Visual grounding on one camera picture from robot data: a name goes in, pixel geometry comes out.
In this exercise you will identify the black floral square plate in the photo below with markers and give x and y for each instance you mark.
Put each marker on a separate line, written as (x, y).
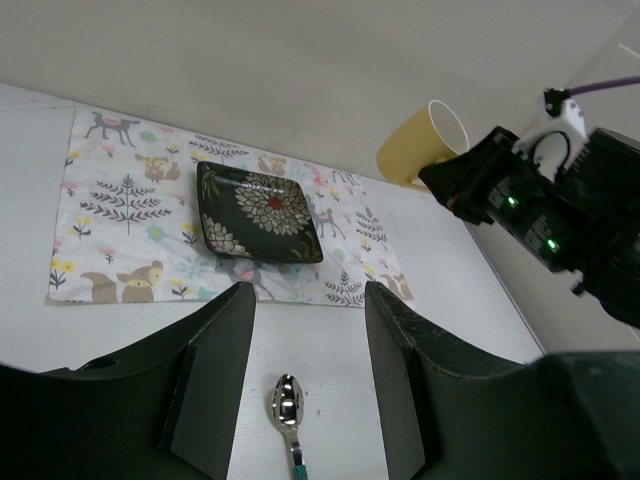
(256, 216)

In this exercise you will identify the spoon with teal handle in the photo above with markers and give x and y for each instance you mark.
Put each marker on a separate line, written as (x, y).
(287, 408)

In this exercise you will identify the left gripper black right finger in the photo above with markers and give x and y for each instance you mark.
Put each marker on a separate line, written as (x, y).
(450, 410)

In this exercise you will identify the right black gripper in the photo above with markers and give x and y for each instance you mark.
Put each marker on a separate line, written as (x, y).
(586, 219)

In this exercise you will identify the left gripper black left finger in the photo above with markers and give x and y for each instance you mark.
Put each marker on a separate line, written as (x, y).
(164, 407)

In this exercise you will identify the floral animal print cloth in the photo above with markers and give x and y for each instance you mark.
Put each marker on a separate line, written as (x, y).
(128, 227)

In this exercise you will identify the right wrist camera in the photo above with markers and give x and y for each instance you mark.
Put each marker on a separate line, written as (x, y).
(556, 132)

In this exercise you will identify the yellow mug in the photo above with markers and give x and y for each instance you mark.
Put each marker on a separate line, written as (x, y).
(432, 135)

